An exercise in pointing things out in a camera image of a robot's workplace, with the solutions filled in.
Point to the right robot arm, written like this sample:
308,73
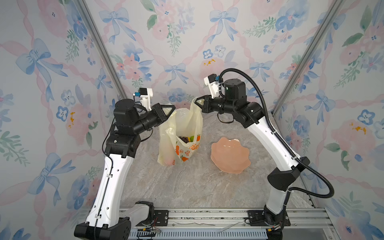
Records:
252,117

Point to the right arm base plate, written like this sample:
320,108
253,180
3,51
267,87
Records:
267,219

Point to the right aluminium corner post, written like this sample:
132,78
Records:
331,14

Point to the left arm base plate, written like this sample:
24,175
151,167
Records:
158,218

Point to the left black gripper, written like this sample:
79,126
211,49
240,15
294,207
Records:
157,113

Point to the aluminium corner post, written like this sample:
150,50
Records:
102,50
331,14

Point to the cream plastic bag orange print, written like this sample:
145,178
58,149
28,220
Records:
183,122

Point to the left aluminium corner post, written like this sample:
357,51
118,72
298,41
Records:
102,50

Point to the dark purple grape bunch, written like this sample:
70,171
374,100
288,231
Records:
185,139

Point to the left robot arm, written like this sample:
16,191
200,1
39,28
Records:
104,221

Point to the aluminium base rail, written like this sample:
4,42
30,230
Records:
229,224

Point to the pink flower-shaped plate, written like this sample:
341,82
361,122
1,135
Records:
230,156

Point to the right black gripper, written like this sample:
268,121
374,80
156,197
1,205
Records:
207,107

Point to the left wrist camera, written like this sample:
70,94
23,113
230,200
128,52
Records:
145,95

